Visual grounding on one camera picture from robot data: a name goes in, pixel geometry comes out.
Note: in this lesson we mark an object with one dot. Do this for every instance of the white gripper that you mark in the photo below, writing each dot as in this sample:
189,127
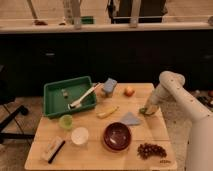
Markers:
152,103

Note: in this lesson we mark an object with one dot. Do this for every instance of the green pepper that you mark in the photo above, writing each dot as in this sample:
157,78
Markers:
144,111

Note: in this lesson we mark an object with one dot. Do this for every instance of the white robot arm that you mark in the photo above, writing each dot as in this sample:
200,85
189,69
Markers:
199,155

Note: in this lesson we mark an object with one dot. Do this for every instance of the white paper cup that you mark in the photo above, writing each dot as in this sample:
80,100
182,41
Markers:
80,136

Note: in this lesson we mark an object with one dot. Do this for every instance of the green plastic cup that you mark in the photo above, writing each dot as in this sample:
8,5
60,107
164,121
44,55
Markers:
65,122

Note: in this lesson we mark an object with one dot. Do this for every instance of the orange apple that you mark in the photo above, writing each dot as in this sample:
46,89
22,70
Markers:
129,91

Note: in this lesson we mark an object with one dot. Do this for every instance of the blue folded cloth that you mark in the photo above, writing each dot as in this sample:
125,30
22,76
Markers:
130,119

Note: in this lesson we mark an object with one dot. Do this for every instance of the yellow banana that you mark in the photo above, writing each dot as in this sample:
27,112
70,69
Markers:
107,113

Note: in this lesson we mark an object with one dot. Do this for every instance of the blue sponge block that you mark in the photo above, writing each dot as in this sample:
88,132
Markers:
109,86

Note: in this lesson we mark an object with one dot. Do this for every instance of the bunch of dark grapes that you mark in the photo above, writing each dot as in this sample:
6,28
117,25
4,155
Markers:
147,150

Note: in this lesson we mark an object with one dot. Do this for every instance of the dark red bowl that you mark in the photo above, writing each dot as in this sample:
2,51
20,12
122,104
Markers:
116,137

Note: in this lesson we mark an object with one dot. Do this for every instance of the green plastic tray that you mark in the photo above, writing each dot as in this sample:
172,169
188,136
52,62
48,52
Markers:
55,105

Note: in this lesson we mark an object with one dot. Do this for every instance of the black office chair base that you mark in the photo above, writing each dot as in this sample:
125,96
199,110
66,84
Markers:
6,97

